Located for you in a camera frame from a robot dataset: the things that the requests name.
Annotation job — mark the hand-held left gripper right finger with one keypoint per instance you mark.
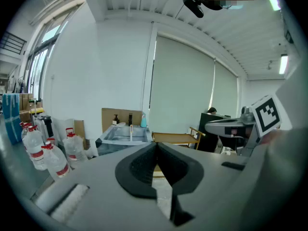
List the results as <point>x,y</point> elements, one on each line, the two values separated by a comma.
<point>207,201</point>

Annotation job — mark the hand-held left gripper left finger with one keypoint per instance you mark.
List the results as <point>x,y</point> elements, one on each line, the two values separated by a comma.
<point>103,191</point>

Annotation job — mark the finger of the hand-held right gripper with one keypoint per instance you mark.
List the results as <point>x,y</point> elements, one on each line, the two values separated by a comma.
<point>216,126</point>

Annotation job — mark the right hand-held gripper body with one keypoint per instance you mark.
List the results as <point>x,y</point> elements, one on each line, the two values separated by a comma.
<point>265,117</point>

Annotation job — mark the white and orange spatula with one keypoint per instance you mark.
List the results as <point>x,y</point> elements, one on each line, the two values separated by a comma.
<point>131,135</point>

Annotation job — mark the black cabinet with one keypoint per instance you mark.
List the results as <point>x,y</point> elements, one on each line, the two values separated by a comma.
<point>209,143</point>

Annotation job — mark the narrow white roller blind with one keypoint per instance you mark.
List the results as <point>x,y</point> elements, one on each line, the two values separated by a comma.
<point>226,93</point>

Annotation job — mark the stainless steel sink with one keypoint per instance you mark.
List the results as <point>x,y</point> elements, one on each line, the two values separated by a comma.
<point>108,148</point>

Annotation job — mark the wooden cart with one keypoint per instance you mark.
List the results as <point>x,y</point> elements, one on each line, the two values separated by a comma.
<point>173,136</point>

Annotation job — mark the wide white roller blind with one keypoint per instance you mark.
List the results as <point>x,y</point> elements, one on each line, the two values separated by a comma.
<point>183,85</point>

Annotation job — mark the long ceiling light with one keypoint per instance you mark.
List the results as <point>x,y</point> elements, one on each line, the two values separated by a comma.
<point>273,1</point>
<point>283,64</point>

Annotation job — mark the small cardboard piece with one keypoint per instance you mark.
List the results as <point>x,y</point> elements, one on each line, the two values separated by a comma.
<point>79,129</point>

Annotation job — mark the dark soap dispenser bottle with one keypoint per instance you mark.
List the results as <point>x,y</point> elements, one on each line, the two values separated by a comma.
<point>116,120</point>

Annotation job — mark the large cardboard sheet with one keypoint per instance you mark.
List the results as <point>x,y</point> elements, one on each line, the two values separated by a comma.
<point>108,119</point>

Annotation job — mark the teal spray bottle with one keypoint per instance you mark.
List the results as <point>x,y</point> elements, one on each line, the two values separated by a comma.
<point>143,123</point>

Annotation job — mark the white foam packaging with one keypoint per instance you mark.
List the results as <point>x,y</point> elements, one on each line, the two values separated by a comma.
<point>62,126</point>

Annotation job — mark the black faucet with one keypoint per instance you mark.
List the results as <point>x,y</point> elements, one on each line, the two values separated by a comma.
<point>130,119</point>

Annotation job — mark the silver suitcase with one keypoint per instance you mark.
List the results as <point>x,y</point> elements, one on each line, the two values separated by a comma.
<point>43,126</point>

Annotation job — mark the yellow hand cart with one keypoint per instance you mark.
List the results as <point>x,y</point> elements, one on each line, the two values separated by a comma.
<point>36,110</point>

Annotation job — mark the blue wrapped package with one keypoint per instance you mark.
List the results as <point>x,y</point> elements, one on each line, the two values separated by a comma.
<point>12,119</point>

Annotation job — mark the stack of cardboard boxes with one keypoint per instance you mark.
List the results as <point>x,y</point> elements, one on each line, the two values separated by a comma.
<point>24,102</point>

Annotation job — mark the tall glass window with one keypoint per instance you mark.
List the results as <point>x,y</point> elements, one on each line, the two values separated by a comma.
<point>43,56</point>

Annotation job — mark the black mezzanine railing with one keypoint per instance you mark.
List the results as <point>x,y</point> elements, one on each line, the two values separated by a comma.
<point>12,42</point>

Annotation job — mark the black head-worn camera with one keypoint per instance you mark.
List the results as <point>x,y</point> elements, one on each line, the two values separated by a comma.
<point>193,5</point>

